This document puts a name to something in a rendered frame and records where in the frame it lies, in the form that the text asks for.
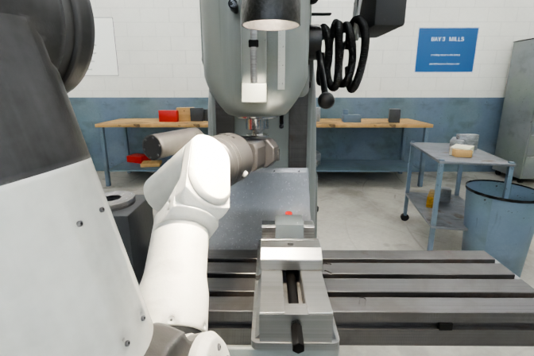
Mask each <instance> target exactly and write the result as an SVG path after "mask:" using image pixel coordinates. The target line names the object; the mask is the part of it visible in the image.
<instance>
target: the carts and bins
mask: <svg viewBox="0 0 534 356"><path fill-rule="evenodd" d="M478 139H479V135H478V134H472V133H457V134H456V137H453V138H452V139H451V140H450V143H431V142H414V141H411V142H410V144H411V145H410V153H409V160H408V174H407V182H406V189H405V192H404V193H405V197H404V211H403V214H401V215H400V218H401V219H402V220H403V221H407V220H408V219H409V216H408V214H407V211H408V199H409V200H410V201H411V202H412V204H413V205H414V207H415V208H416V209H417V210H418V212H419V213H420V214H421V216H422V217H423V218H424V220H425V221H426V222H427V224H428V225H429V226H430V231H429V237H428V248H427V250H433V244H434V237H435V229H444V230H463V233H462V250H484V251H486V252H487V253H488V254H489V255H490V256H492V257H493V258H495V259H496V260H497V261H499V262H500V263H501V264H503V266H505V267H506V268H507V269H509V270H510V271H511V272H513V273H514V274H516V275H517V276H518V277H520V275H521V273H522V270H523V267H524V263H525V260H526V257H527V254H528V250H529V247H530V245H531V242H532V237H533V235H534V188H530V187H527V186H524V185H521V184H515V183H512V178H513V171H514V167H516V164H515V162H513V161H507V160H504V159H502V158H500V157H496V156H494V155H492V154H490V153H487V152H485V151H482V150H480V149H478ZM414 147H416V148H417V149H418V150H420V151H421V152H423V153H425V154H426V155H428V156H429V157H430V158H432V159H433V160H435V161H437V162H438V170H437V177H436V182H435V190H433V189H430V192H429V193H421V192H409V190H410V183H411V175H412V162H413V154H414ZM444 164H458V165H459V168H458V173H457V179H456V185H455V194H454V195H452V194H451V188H448V187H441V185H442V179H443V168H444ZM464 164H472V165H491V166H507V169H506V174H505V181H499V180H470V181H467V182H466V199H465V200H464V199H462V198H461V197H460V196H459V190H460V184H461V179H462V169H463V165H464Z"/></svg>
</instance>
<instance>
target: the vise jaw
mask: <svg viewBox="0 0 534 356"><path fill-rule="evenodd" d="M322 269H323V255H322V248H321V245H320V243H319V239H318V238H262V239H261V256H260V270H322Z"/></svg>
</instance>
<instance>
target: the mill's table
mask: <svg viewBox="0 0 534 356"><path fill-rule="evenodd" d="M322 255H323V269H322V270H321V272H322V274H323V279H324V283H325V285H326V289H327V294H328V297H329V300H330V303H331V308H332V311H333V315H334V320H335V325H336V327H337V331H338V333H339V345H340V346H534V288H533V287H531V286H530V285H529V284H527V283H526V282H525V281H523V280H522V279H520V278H519V277H518V276H517V275H516V274H514V273H513V272H511V271H510V270H509V269H507V268H506V267H505V266H503V264H501V263H500V262H499V261H497V260H496V259H495V258H493V257H492V256H490V255H489V254H488V253H487V252H486V251H484V250H322ZM256 267H257V250H208V252H207V286H208V292H209V308H208V328H207V331H214V332H215V333H216V334H217V335H218V336H219V337H220V338H221V339H222V340H223V341H224V343H225V344H226V345H251V331H252V321H253V299H254V289H255V280H256Z"/></svg>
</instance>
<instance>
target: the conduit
mask: <svg viewBox="0 0 534 356"><path fill-rule="evenodd" d="M311 15H312V16H331V13H311ZM354 23H356V24H358V26H359V29H360V32H361V51H360V57H359V61H358V67H357V71H356V73H355V76H354V80H352V78H353V75H354V71H355V66H356V58H357V57H356V54H357V53H356V51H357V50H356V48H357V47H356V39H355V34H354V29H353V28H354ZM320 26H321V28H322V39H323V40H324V43H325V53H324V52H322V55H323V65H324V70H325V75H326V80H327V88H328V89H329V90H330V91H337V90H338V89H339V88H340V87H341V88H344V87H346V89H347V91H348V92H350V93H355V92H356V90H357V89H358V88H359V85H360V83H361V81H362V77H363V75H364V73H365V72H364V71H365V68H366V64H367V63H366V62H367V59H368V55H369V54H368V53H369V46H370V31H369V26H368V24H367V21H366V19H365V18H364V17H363V16H361V15H358V16H354V17H352V18H351V20H350V22H348V21H344V22H343V23H342V21H340V20H339V19H334V20H333V22H332V23H331V27H330V28H329V26H328V25H327V24H321V25H320ZM344 33H345V34H346V36H345V41H343V34H344ZM334 40H335V73H334V81H333V80H332V78H331V65H332V60H333V59H332V58H333V57H332V55H333V42H334ZM345 49H346V50H348V53H349V57H348V58H349V59H348V65H347V66H346V67H345V76H344V78H343V79H342V65H343V57H344V51H345ZM316 67H317V69H316V83H317V84H318V85H319V86H320V81H319V71H318V65H317V66H316Z"/></svg>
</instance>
